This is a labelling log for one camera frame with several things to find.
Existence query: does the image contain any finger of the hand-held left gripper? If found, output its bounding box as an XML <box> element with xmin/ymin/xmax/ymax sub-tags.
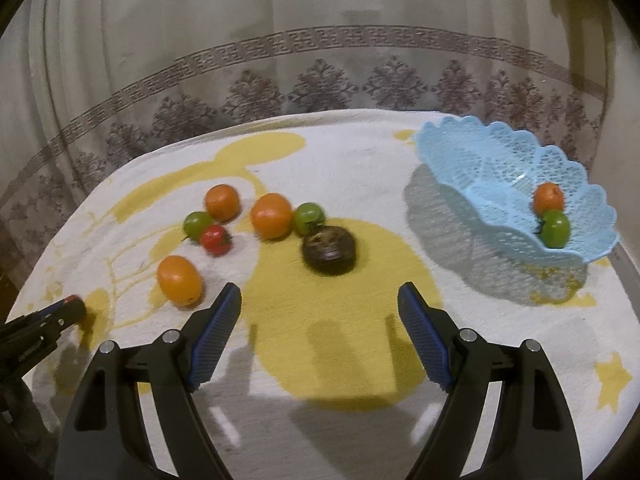
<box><xmin>0</xmin><ymin>296</ymin><xmax>87</xmax><ymax>361</ymax></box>

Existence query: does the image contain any light blue lace plastic basket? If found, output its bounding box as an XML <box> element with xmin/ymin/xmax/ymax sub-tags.
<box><xmin>414</xmin><ymin>115</ymin><xmax>621</xmax><ymax>266</ymax></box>

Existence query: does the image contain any large round orange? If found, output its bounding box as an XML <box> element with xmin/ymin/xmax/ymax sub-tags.
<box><xmin>250</xmin><ymin>192</ymin><xmax>293</xmax><ymax>240</ymax></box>

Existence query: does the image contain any dark brown round fruit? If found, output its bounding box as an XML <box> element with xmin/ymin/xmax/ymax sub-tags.
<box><xmin>301</xmin><ymin>225</ymin><xmax>358</xmax><ymax>276</ymax></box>

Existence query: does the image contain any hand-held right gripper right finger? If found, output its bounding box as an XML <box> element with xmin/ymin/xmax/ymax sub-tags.
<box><xmin>397</xmin><ymin>282</ymin><xmax>583</xmax><ymax>480</ymax></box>

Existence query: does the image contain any small round orange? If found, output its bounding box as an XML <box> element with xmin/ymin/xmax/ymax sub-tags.
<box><xmin>205</xmin><ymin>184</ymin><xmax>241</xmax><ymax>223</ymax></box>
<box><xmin>533</xmin><ymin>182</ymin><xmax>566</xmax><ymax>215</ymax></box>

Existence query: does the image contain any red tomato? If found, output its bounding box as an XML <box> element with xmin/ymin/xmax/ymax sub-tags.
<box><xmin>200</xmin><ymin>225</ymin><xmax>232</xmax><ymax>257</ymax></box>

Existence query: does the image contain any green tomato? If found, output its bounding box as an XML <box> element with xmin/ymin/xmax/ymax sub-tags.
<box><xmin>293</xmin><ymin>202</ymin><xmax>325</xmax><ymax>237</ymax></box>
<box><xmin>183</xmin><ymin>211</ymin><xmax>215</xmax><ymax>239</ymax></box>
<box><xmin>539</xmin><ymin>210</ymin><xmax>572</xmax><ymax>249</ymax></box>

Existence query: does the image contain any oblong orange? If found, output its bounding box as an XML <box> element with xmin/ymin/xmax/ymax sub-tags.
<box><xmin>156</xmin><ymin>255</ymin><xmax>203</xmax><ymax>308</ymax></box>

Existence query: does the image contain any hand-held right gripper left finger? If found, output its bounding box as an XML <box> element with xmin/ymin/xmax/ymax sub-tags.
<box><xmin>54</xmin><ymin>282</ymin><xmax>243</xmax><ymax>480</ymax></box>

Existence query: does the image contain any beige patterned sheer curtain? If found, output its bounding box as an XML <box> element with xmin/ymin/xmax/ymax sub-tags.
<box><xmin>0</xmin><ymin>0</ymin><xmax>640</xmax><ymax>281</ymax></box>

